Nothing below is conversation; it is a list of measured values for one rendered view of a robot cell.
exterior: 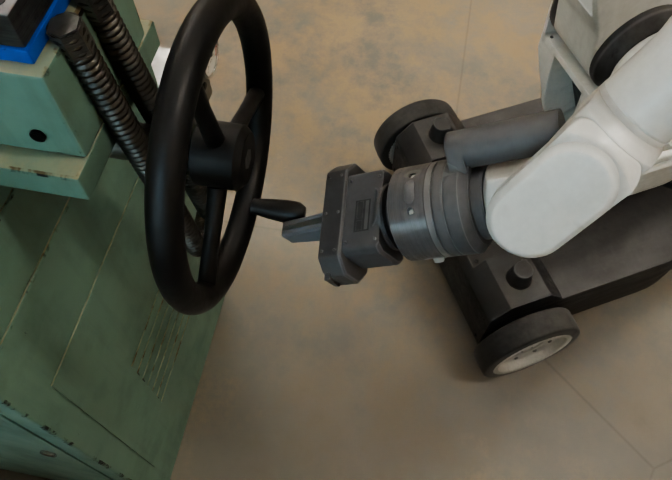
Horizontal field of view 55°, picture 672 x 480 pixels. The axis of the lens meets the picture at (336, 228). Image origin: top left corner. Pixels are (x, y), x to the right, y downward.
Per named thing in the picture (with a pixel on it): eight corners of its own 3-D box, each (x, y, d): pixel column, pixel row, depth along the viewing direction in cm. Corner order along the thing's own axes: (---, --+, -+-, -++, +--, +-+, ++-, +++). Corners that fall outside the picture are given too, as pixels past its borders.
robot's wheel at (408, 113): (365, 163, 156) (439, 149, 162) (373, 179, 153) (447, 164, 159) (382, 105, 139) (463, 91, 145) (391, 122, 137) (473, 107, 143)
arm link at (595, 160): (544, 226, 59) (669, 126, 51) (526, 275, 52) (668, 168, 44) (491, 178, 59) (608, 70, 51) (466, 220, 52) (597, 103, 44)
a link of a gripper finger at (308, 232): (278, 226, 67) (329, 218, 64) (295, 238, 69) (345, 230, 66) (276, 241, 66) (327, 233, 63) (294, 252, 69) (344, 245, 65)
